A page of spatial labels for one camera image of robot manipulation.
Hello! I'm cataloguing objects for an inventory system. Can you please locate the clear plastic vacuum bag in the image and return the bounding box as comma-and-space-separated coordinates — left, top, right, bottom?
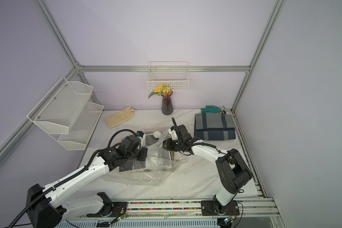
101, 131, 186, 186

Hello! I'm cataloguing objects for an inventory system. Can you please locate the white round bag valve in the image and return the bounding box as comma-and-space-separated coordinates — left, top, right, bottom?
153, 131, 162, 138

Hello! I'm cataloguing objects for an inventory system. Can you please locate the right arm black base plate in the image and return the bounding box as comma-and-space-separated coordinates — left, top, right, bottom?
200, 200, 240, 216

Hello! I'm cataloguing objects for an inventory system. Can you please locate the yellow flower bouquet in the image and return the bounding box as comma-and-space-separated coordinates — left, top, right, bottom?
148, 84, 173, 98

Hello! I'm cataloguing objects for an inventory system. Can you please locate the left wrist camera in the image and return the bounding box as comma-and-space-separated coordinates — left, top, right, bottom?
136, 131, 144, 139

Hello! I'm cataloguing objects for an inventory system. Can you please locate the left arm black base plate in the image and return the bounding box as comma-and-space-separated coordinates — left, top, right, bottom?
86, 202, 128, 218

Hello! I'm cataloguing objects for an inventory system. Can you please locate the white wire wall basket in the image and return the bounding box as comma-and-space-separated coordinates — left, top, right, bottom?
147, 61, 190, 92

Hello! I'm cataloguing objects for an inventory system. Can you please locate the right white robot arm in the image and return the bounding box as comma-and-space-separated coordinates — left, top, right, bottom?
164, 118, 253, 215

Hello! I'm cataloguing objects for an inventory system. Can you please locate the dark grey folded scarf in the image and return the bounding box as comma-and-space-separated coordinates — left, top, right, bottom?
119, 160, 146, 173

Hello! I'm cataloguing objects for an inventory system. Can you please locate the grey blue plaid scarf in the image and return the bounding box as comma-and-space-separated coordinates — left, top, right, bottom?
194, 113, 236, 141

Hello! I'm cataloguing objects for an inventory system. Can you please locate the aluminium mounting rail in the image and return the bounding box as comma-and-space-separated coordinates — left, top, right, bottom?
64, 197, 280, 219

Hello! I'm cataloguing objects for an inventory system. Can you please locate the dark purple glass vase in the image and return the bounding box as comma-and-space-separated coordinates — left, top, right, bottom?
161, 95, 173, 116

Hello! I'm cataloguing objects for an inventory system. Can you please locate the green rubber glove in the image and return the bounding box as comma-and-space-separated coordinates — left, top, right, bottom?
200, 105, 222, 113

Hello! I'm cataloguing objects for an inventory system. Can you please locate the white mesh two-tier shelf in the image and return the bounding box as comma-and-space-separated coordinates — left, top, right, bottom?
27, 77, 104, 151

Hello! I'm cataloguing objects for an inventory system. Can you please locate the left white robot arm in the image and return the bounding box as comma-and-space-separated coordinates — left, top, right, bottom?
8, 130, 147, 228

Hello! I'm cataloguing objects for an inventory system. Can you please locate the beige leather glove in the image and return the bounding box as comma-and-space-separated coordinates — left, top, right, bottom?
104, 106, 135, 128

